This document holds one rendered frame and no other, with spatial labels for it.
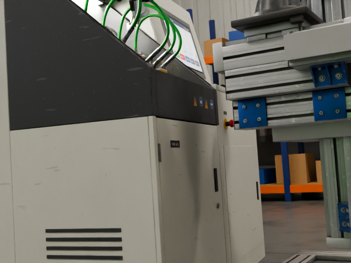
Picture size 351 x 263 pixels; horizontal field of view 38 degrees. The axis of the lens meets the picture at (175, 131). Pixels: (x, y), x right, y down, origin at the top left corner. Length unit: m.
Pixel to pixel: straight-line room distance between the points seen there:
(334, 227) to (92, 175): 0.81
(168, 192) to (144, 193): 0.10
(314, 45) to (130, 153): 0.69
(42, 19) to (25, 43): 0.11
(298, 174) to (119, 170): 5.76
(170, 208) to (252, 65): 0.55
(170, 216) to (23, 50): 0.80
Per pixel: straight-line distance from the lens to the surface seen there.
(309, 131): 1.59
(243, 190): 2.59
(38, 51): 1.90
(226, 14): 9.25
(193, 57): 2.88
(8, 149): 1.95
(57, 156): 1.81
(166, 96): 1.75
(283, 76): 1.48
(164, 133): 1.70
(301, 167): 7.30
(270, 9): 1.52
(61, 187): 1.81
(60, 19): 1.86
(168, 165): 1.72
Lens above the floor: 0.63
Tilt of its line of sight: 4 degrees up
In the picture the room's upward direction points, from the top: 4 degrees counter-clockwise
